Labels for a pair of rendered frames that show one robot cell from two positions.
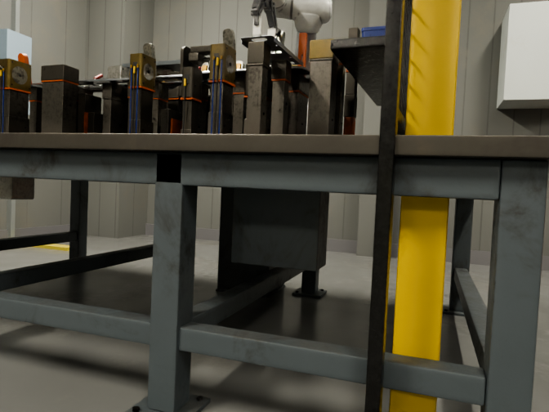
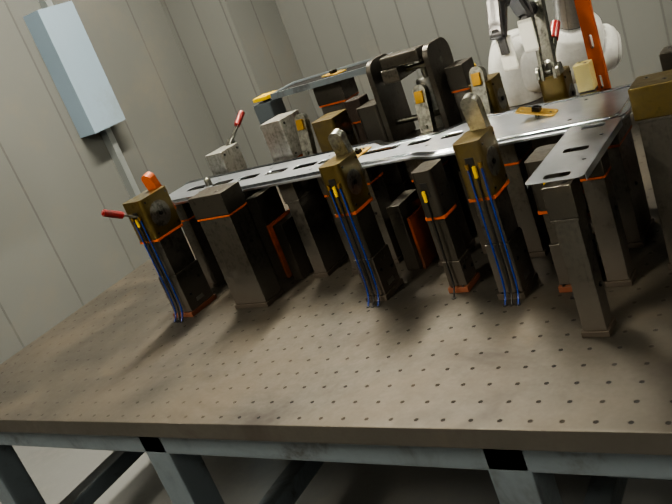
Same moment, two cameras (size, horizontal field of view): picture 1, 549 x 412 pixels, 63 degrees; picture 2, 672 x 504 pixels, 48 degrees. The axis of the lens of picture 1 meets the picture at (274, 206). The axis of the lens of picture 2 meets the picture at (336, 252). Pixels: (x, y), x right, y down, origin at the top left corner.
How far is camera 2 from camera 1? 0.83 m
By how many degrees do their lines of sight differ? 24
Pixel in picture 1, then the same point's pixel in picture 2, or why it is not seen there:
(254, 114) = (586, 293)
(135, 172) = (451, 456)
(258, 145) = (651, 447)
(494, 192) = not seen: outside the picture
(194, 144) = (542, 443)
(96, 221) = not seen: hidden behind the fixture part
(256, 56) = (562, 210)
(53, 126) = (242, 278)
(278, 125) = (612, 247)
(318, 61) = (653, 122)
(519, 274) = not seen: outside the picture
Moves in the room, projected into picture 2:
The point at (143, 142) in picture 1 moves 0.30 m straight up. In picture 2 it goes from (458, 439) to (400, 277)
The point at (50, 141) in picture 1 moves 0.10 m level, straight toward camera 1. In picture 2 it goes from (316, 435) to (330, 462)
